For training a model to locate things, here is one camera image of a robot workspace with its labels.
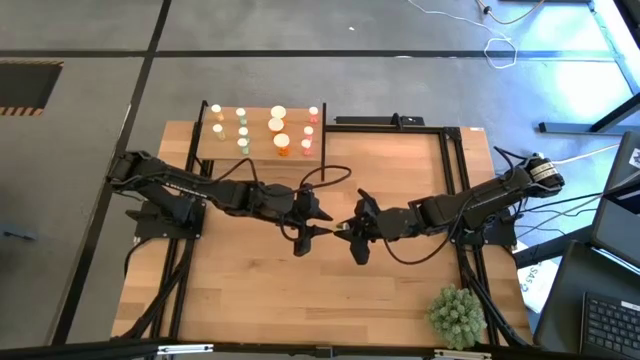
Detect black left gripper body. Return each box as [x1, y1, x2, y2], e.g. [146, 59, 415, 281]
[290, 188, 324, 237]

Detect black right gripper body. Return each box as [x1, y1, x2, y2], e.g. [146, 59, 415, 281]
[348, 199, 396, 244]

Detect green artificial potted plant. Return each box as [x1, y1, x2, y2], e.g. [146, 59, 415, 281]
[426, 283, 488, 352]

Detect black desk leg bar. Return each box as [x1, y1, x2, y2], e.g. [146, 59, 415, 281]
[513, 224, 596, 270]

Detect black laptop with keyboard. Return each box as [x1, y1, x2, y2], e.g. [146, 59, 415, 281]
[532, 239, 640, 360]

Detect dark grey flat panel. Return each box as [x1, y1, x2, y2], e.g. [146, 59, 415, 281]
[591, 199, 640, 262]

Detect dark grey laptop lid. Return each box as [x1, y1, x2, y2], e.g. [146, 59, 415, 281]
[602, 130, 640, 201]

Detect black hazard-striped floor hatch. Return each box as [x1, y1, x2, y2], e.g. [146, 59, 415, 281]
[0, 59, 65, 118]

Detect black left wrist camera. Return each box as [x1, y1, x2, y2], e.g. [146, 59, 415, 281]
[292, 233, 317, 258]

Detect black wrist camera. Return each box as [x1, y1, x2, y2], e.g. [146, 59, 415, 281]
[292, 233, 317, 258]
[349, 239, 372, 267]

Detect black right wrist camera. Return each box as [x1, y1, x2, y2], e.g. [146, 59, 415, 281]
[349, 239, 372, 267]

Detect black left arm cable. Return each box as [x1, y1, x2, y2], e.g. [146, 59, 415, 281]
[212, 157, 353, 201]

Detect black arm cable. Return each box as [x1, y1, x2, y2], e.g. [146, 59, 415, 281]
[212, 157, 353, 201]
[382, 194, 476, 266]

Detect black metal shelf frame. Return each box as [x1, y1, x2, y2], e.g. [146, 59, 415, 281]
[184, 99, 327, 182]

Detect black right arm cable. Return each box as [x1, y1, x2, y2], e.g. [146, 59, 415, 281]
[382, 194, 476, 266]

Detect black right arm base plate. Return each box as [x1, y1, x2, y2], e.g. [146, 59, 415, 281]
[452, 212, 518, 247]

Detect black cable bundle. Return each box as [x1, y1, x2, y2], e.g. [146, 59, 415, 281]
[455, 243, 534, 349]
[119, 238, 196, 342]

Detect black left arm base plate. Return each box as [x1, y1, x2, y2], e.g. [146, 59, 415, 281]
[124, 199, 207, 240]

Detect silver rail bracket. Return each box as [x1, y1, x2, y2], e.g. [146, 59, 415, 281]
[432, 348, 494, 360]
[156, 342, 215, 356]

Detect thin black floor cables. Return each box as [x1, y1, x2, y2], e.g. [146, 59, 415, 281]
[514, 192, 604, 236]

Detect white floor cable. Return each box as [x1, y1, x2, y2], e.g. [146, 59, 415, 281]
[406, 0, 519, 71]

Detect black desk frame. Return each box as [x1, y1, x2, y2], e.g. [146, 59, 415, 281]
[537, 0, 640, 136]

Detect yellow floor cable black plug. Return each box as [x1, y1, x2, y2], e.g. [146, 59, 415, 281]
[473, 0, 547, 26]

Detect yellow power cord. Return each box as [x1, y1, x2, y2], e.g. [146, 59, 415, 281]
[552, 143, 622, 166]

